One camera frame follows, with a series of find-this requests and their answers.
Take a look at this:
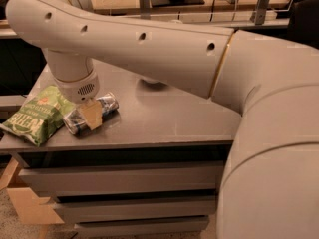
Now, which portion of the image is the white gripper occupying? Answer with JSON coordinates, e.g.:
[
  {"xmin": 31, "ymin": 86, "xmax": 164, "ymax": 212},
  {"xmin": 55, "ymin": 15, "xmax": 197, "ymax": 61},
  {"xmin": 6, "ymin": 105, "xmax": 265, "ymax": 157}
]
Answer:
[{"xmin": 55, "ymin": 70, "xmax": 102, "ymax": 130}]

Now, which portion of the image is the silver blue redbull can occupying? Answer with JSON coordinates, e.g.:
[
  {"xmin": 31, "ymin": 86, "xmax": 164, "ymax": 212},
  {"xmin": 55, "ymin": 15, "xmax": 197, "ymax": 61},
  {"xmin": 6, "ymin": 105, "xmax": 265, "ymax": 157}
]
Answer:
[{"xmin": 63, "ymin": 93, "xmax": 119, "ymax": 135}]

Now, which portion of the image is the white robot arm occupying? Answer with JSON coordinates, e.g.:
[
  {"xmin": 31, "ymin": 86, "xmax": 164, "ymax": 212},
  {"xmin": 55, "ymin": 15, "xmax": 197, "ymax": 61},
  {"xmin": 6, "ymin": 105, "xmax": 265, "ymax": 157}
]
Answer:
[{"xmin": 6, "ymin": 0, "xmax": 319, "ymax": 239}]

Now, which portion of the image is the green jalapeno chip bag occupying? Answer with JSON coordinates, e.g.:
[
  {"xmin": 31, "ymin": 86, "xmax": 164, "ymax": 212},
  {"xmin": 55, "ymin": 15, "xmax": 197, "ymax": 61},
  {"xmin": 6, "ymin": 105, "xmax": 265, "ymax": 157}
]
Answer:
[{"xmin": 0, "ymin": 86, "xmax": 75, "ymax": 146}]

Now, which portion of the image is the white bowl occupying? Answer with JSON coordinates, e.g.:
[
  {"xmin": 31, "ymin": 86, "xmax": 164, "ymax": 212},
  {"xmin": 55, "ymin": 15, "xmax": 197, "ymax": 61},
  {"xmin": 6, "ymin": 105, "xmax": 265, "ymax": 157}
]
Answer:
[{"xmin": 142, "ymin": 79, "xmax": 159, "ymax": 85}]

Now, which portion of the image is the grey drawer cabinet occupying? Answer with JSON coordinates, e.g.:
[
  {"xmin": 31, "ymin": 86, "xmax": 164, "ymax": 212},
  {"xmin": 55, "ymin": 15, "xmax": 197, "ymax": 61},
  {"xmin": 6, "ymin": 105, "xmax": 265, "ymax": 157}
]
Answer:
[{"xmin": 1, "ymin": 63, "xmax": 240, "ymax": 237}]

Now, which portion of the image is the cardboard box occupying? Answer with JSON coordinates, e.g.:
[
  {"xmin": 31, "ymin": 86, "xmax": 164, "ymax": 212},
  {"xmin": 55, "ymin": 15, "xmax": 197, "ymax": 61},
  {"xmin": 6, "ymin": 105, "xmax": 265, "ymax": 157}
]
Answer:
[{"xmin": 0, "ymin": 158, "xmax": 63, "ymax": 225}]

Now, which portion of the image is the black office chair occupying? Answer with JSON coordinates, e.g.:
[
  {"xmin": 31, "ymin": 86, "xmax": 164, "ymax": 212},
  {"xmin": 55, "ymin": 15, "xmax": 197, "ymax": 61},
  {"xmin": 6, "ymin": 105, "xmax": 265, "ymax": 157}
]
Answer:
[{"xmin": 287, "ymin": 0, "xmax": 319, "ymax": 49}]

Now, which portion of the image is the metal rail bracket middle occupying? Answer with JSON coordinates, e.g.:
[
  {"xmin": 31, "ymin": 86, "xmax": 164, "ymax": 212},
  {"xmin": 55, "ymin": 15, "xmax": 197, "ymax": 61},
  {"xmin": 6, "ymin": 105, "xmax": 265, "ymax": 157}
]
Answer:
[{"xmin": 139, "ymin": 0, "xmax": 151, "ymax": 19}]

